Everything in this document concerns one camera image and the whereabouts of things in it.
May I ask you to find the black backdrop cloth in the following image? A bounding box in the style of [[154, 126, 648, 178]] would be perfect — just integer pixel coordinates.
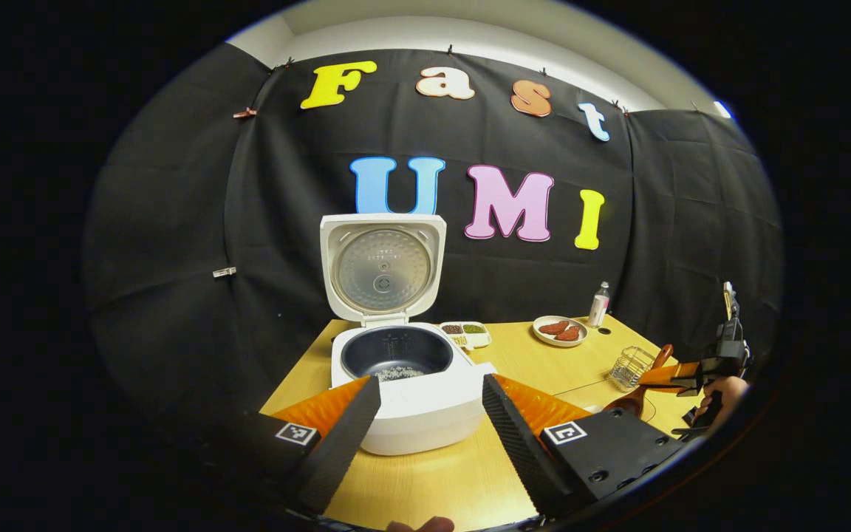
[[82, 41, 785, 444]]

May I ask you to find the brown wooden spoon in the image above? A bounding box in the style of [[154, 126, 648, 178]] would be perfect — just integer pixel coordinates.
[[603, 344, 674, 418]]

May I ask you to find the white rice cooker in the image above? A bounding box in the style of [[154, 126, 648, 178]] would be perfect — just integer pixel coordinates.
[[320, 213, 496, 456]]

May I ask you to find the wire chopstick holder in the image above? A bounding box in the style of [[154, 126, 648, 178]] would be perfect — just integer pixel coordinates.
[[608, 346, 657, 392]]

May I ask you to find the round white plate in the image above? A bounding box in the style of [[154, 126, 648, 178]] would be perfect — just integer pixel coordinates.
[[533, 316, 589, 348]]

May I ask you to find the small white bottle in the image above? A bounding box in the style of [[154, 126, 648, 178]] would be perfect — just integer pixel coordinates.
[[588, 281, 612, 328]]

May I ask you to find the white divided dish of beans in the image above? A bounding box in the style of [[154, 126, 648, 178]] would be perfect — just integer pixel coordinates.
[[438, 321, 492, 351]]

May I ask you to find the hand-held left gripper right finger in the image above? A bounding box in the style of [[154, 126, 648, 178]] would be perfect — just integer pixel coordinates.
[[481, 372, 692, 519]]

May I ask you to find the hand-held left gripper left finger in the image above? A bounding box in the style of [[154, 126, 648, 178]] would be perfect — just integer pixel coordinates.
[[174, 375, 383, 518]]

